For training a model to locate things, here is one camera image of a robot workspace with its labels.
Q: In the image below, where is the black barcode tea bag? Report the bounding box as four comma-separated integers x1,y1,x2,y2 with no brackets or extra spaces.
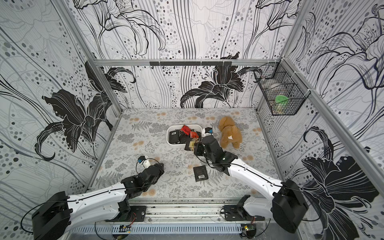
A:
193,166,209,182
169,130,180,145
185,138,199,152

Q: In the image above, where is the red square tea bag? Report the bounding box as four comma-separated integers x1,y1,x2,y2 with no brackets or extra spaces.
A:
181,125,192,136

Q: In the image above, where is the red black tea bag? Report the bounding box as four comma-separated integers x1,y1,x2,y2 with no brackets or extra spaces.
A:
190,131,200,139

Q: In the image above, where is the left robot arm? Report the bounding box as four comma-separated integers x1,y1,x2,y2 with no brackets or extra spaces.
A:
32,162,164,240

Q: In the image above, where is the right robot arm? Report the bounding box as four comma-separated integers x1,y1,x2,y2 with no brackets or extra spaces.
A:
190,135,309,234

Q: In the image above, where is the white plastic storage box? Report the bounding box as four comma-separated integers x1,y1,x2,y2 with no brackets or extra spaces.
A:
166,124,203,148

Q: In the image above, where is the brown plush teddy dog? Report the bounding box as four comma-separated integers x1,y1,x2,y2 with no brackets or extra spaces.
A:
219,116,243,149

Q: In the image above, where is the green lidded cup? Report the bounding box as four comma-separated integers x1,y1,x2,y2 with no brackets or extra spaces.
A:
274,95,290,114

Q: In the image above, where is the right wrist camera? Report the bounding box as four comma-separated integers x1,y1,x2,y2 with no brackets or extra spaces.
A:
202,127,213,137

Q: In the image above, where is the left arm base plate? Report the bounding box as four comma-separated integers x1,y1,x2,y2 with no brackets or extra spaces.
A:
106,206,147,223

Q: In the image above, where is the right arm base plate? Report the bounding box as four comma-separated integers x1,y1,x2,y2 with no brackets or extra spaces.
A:
220,195,265,223

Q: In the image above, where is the white slotted cable duct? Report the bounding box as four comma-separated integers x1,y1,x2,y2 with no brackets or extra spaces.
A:
111,224,243,235

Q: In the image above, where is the black wire basket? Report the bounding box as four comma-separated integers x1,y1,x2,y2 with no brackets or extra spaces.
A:
254,62,306,116

